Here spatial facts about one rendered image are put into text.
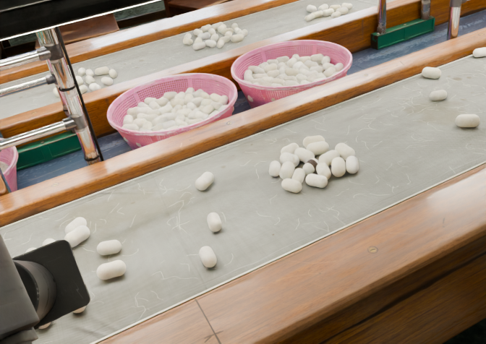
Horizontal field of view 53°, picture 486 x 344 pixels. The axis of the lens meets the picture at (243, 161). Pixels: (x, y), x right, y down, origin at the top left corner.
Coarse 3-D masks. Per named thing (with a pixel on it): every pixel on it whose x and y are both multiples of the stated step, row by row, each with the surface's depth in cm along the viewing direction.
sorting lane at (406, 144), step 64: (448, 64) 103; (320, 128) 88; (384, 128) 85; (448, 128) 82; (128, 192) 79; (192, 192) 77; (256, 192) 74; (320, 192) 72; (384, 192) 70; (128, 256) 66; (192, 256) 64; (256, 256) 63; (64, 320) 58; (128, 320) 57
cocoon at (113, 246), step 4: (112, 240) 67; (116, 240) 67; (100, 244) 66; (104, 244) 66; (108, 244) 66; (112, 244) 66; (116, 244) 66; (120, 244) 67; (100, 248) 66; (104, 248) 66; (108, 248) 66; (112, 248) 66; (116, 248) 66; (120, 248) 66; (100, 252) 66; (104, 252) 66; (108, 252) 66; (112, 252) 66; (116, 252) 66
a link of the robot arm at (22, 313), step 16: (0, 240) 30; (0, 256) 29; (0, 272) 29; (16, 272) 30; (0, 288) 28; (16, 288) 29; (0, 304) 28; (16, 304) 28; (32, 304) 30; (0, 320) 27; (16, 320) 28; (32, 320) 29; (0, 336) 27
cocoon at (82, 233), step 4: (76, 228) 69; (80, 228) 69; (84, 228) 69; (88, 228) 70; (72, 232) 69; (76, 232) 69; (80, 232) 69; (84, 232) 69; (88, 232) 70; (68, 236) 68; (72, 236) 68; (76, 236) 68; (80, 236) 69; (84, 236) 69; (88, 236) 70; (68, 240) 68; (72, 240) 68; (76, 240) 68; (80, 240) 69; (72, 244) 68; (76, 244) 69
